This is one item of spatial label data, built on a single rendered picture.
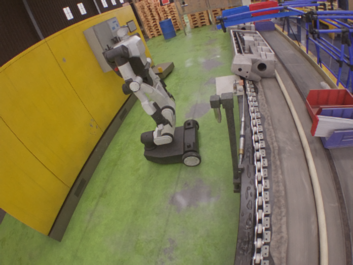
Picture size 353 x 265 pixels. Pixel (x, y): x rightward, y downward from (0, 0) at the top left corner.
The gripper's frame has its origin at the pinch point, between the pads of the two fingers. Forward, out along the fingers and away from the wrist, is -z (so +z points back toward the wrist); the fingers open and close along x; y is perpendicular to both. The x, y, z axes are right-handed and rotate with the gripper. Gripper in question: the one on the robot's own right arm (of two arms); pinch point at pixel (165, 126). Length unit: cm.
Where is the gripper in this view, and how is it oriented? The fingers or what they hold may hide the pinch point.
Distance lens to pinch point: 160.3
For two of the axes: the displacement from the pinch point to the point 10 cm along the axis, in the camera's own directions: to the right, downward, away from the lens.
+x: 8.7, -3.2, -3.6
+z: -4.8, -6.6, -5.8
